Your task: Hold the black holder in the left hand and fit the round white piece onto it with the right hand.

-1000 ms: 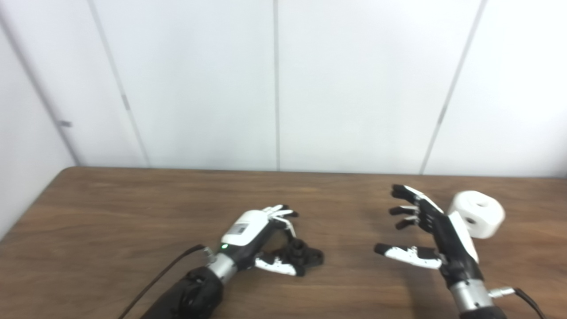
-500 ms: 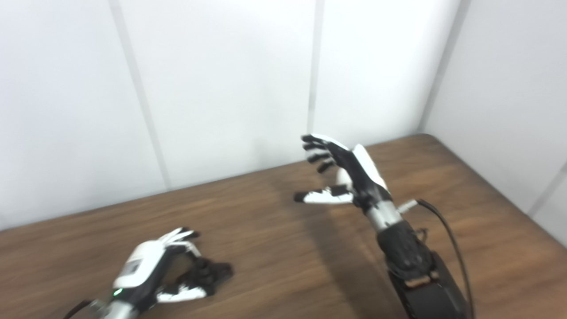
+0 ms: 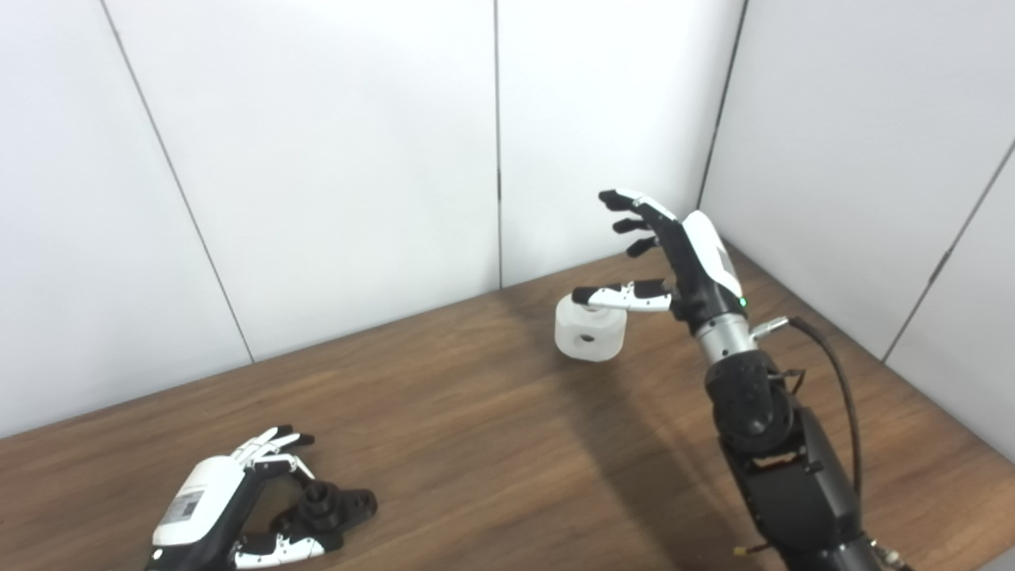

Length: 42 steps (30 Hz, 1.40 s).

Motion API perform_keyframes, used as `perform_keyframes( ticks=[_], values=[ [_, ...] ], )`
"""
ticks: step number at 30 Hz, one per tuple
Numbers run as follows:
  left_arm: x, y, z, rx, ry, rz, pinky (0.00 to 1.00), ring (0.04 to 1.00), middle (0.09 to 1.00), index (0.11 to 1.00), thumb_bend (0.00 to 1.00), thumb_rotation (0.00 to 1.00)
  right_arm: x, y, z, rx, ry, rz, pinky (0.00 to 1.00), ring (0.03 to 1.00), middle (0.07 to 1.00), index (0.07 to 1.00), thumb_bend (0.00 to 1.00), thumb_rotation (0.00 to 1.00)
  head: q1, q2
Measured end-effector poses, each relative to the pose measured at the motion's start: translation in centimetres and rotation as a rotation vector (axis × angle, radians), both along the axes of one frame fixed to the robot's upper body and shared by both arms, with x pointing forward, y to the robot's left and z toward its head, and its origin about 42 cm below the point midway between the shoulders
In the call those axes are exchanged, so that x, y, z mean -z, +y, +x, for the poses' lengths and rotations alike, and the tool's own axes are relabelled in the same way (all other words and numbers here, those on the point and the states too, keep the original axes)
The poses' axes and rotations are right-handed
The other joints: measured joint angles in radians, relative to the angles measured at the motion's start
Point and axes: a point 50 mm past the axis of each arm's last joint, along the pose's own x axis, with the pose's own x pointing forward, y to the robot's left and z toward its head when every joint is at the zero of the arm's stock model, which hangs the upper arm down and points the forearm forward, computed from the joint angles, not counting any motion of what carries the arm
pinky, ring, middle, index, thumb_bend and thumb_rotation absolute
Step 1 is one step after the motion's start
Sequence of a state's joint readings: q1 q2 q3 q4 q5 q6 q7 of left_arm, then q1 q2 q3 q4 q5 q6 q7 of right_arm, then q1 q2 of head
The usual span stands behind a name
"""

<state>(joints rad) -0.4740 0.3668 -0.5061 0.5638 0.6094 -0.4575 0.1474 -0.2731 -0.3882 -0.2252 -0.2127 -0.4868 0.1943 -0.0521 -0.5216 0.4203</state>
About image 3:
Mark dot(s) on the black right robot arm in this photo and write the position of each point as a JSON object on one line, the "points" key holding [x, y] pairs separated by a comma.
{"points": [[785, 476]]}

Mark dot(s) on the black flanged holder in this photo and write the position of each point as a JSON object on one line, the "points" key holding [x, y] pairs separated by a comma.
{"points": [[329, 507]]}

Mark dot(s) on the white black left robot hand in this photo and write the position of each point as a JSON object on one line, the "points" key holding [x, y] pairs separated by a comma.
{"points": [[202, 500]]}

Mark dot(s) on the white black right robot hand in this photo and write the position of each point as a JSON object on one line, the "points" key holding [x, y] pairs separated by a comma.
{"points": [[702, 270]]}

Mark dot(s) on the round white piece with holes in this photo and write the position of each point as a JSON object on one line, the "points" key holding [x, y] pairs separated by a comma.
{"points": [[591, 333]]}

